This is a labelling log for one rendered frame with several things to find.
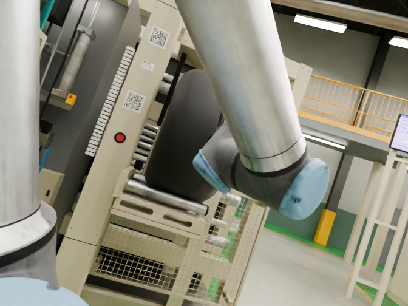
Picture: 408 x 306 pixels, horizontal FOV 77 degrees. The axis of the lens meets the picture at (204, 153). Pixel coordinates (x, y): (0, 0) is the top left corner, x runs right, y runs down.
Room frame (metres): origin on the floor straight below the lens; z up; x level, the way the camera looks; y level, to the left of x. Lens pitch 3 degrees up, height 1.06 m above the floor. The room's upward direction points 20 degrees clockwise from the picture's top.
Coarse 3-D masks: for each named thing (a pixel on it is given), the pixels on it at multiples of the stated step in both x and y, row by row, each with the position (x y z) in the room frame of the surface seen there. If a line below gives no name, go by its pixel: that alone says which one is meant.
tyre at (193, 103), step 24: (192, 72) 1.00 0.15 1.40; (192, 96) 0.91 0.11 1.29; (168, 120) 0.91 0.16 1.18; (192, 120) 0.89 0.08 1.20; (216, 120) 0.91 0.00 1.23; (168, 144) 0.90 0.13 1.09; (192, 144) 0.90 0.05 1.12; (168, 168) 0.94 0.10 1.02; (192, 168) 0.93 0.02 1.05; (192, 192) 1.01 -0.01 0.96
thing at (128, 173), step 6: (126, 168) 1.08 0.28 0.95; (132, 168) 1.18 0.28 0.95; (120, 174) 0.95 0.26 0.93; (126, 174) 0.95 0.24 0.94; (132, 174) 1.25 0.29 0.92; (120, 180) 0.95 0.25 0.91; (126, 180) 0.99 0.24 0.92; (120, 186) 0.95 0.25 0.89; (126, 186) 1.14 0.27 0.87; (114, 192) 0.95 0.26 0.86; (120, 192) 0.95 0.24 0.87
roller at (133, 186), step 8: (128, 184) 0.99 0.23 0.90; (136, 184) 1.00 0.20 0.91; (144, 184) 1.02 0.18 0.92; (136, 192) 1.01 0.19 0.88; (144, 192) 1.00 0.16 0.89; (152, 192) 1.01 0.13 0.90; (160, 192) 1.02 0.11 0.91; (168, 192) 1.03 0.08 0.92; (160, 200) 1.02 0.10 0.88; (168, 200) 1.02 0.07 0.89; (176, 200) 1.03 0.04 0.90; (184, 200) 1.03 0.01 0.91; (192, 200) 1.05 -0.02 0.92; (184, 208) 1.04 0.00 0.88; (192, 208) 1.04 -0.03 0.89; (200, 208) 1.04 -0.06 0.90; (208, 208) 1.05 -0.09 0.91
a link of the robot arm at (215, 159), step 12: (216, 132) 0.48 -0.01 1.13; (228, 132) 0.46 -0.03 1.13; (216, 144) 0.46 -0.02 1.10; (228, 144) 0.44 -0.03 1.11; (204, 156) 0.46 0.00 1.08; (216, 156) 0.44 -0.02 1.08; (228, 156) 0.42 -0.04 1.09; (204, 168) 0.44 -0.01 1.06; (216, 168) 0.44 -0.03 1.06; (228, 168) 0.42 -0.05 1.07; (216, 180) 0.44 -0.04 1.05; (228, 180) 0.43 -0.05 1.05
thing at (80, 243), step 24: (168, 0) 1.05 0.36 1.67; (168, 24) 1.05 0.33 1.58; (144, 48) 1.04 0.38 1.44; (168, 48) 1.06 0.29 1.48; (144, 72) 1.05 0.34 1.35; (120, 96) 1.04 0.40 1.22; (120, 120) 1.05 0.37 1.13; (144, 120) 1.09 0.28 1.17; (120, 144) 1.05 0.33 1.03; (96, 168) 1.04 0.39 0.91; (120, 168) 1.06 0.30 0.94; (96, 192) 1.05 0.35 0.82; (72, 216) 1.04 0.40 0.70; (96, 216) 1.05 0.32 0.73; (72, 240) 1.05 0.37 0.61; (96, 240) 1.06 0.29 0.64; (72, 264) 1.05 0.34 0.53; (72, 288) 1.06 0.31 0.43
